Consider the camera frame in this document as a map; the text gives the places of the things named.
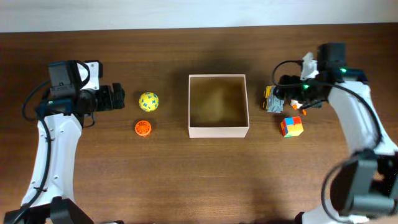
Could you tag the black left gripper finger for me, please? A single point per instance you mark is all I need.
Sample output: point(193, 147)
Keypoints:
point(118, 90)
point(118, 102)

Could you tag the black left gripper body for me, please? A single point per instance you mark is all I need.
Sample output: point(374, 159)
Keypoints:
point(103, 99)

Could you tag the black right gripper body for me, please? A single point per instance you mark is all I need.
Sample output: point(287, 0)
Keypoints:
point(299, 89)

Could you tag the yellow grey toy truck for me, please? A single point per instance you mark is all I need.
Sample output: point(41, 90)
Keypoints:
point(272, 104)

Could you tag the yellow ball with blue letters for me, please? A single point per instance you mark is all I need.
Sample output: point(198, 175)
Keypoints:
point(149, 101)

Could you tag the colourful two-by-two puzzle cube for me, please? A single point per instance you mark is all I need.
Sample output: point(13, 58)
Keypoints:
point(291, 126)

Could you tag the pink white toy duck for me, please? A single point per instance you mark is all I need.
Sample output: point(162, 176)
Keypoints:
point(297, 106)

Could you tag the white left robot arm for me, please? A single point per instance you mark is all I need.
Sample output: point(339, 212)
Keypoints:
point(72, 93)

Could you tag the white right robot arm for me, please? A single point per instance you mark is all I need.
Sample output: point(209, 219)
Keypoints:
point(364, 186)

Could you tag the orange round lattice toy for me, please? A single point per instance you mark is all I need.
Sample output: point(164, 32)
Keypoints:
point(143, 128)

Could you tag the white open cardboard box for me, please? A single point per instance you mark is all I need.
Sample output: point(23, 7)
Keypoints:
point(218, 106)

